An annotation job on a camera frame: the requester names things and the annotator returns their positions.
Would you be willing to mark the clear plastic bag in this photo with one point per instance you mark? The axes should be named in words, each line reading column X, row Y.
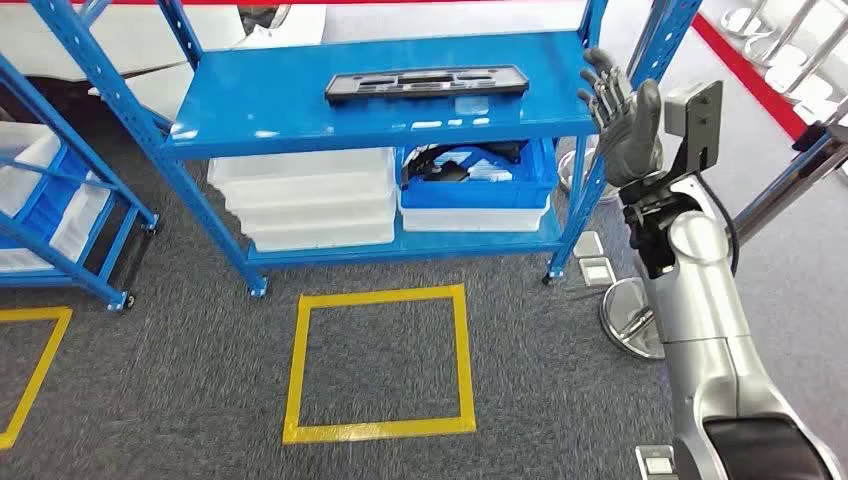
column 490, row 173

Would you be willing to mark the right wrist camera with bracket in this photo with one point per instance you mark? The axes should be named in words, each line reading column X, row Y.
column 682, row 109

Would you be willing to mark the white car body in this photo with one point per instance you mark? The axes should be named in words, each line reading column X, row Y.
column 40, row 40

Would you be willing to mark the blue plastic bin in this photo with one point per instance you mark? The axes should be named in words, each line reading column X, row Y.
column 477, row 195
column 50, row 212

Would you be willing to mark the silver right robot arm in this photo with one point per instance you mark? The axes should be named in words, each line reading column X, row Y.
column 702, row 318

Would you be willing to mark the small blue metal rack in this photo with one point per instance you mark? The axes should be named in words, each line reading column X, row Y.
column 136, row 202

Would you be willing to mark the clear square floor cover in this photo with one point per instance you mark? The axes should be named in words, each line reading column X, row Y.
column 588, row 245

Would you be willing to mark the clear floor socket box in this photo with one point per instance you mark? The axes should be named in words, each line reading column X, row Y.
column 656, row 464
column 597, row 272

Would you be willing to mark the black parts in blue bin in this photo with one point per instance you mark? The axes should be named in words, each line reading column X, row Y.
column 437, row 172

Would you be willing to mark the long black plastic part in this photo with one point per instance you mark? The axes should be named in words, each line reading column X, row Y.
column 510, row 81

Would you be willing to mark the large blue metal shelf rack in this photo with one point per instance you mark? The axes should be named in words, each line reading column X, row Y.
column 265, row 112

